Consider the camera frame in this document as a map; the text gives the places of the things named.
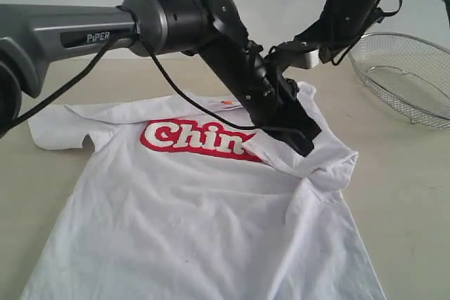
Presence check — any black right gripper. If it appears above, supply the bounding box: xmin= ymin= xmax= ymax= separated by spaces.
xmin=295 ymin=0 xmax=379 ymax=63

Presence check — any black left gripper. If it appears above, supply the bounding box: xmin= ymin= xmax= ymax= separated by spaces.
xmin=200 ymin=43 xmax=321 ymax=156

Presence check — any white t-shirt red print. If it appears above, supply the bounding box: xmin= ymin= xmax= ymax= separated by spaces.
xmin=21 ymin=82 xmax=385 ymax=299

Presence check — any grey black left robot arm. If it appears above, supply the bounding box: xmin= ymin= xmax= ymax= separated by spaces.
xmin=1 ymin=0 xmax=321 ymax=156

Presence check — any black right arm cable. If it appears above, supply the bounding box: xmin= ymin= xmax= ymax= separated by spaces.
xmin=330 ymin=0 xmax=404 ymax=66

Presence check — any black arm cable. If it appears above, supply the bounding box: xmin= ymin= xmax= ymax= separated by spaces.
xmin=330 ymin=0 xmax=404 ymax=66
xmin=0 ymin=0 xmax=310 ymax=139

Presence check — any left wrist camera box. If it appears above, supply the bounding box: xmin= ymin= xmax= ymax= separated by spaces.
xmin=266 ymin=40 xmax=320 ymax=76

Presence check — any metal wire mesh basket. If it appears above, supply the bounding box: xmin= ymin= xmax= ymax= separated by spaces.
xmin=349 ymin=32 xmax=449 ymax=130

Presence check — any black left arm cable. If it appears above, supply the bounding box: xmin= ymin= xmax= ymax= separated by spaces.
xmin=0 ymin=0 xmax=310 ymax=139

